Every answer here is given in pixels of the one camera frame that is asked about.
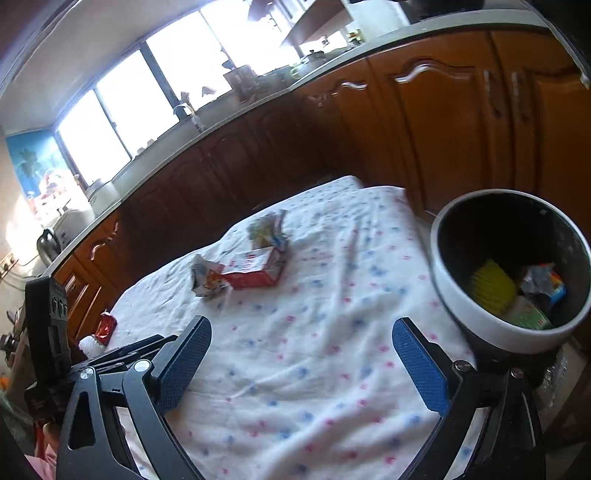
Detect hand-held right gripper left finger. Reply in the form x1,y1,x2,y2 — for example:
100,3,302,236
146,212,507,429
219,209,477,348
55,315,213,480

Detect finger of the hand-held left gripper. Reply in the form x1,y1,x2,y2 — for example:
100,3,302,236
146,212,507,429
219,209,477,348
69,351,160,373
104,334,178,355

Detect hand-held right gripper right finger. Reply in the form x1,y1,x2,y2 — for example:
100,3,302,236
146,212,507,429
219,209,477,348
392,316,546,480

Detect white-rimmed bin with black liner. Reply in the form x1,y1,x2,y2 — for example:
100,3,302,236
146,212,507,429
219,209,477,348
429,188,591,370

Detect yellow foam fruit net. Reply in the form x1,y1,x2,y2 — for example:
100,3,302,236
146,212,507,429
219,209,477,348
471,258,518,319

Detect green drink carton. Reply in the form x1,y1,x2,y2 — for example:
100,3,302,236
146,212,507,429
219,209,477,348
501,295,555,329

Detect red can in foam net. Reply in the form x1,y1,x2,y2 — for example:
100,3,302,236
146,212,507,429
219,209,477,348
78,311,117,357

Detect steel electric kettle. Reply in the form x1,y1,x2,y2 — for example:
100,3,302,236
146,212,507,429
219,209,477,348
36,228,64,267

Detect crumpled silver wrapper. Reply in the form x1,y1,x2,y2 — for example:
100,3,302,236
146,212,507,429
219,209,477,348
191,254,229,300

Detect white rice cooker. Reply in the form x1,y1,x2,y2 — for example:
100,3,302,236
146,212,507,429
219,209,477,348
46,207,90,246

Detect floral white cloth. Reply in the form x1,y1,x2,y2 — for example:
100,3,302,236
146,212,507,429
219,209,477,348
104,174,488,480

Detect red cardboard box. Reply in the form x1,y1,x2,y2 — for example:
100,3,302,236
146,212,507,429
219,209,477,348
221,246,286,289

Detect white lidded container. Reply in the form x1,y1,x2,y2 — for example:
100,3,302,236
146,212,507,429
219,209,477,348
85,179,117,209

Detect crumpled grey yellow wrapper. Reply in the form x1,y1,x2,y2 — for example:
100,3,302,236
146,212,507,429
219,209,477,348
248,209,291,251

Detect pale kitchen countertop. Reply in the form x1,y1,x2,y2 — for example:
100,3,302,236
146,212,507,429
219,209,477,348
44,18,559,278

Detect chrome kitchen faucet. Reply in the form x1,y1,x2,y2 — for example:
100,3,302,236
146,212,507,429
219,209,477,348
172,104,205,134

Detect wooden lower kitchen cabinets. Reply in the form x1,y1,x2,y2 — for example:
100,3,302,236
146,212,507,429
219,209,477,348
46,25,591,352

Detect wooden kitchen cabinets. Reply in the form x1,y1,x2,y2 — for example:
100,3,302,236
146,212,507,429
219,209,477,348
46,25,591,352
247,0,356,48

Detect kitchen window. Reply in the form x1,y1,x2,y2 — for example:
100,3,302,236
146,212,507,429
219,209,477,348
54,0,324,186

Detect wooden knife block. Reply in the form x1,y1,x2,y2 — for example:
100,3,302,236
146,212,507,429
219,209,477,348
223,65,258,101

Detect white green teapot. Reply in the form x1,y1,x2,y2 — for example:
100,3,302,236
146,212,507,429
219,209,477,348
290,48,329,78

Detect wooden upper kitchen cabinets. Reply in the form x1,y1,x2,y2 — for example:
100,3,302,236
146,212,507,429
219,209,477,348
247,0,356,48

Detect blue wall poster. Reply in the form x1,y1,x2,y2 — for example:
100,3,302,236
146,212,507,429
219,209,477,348
4,128,78,219

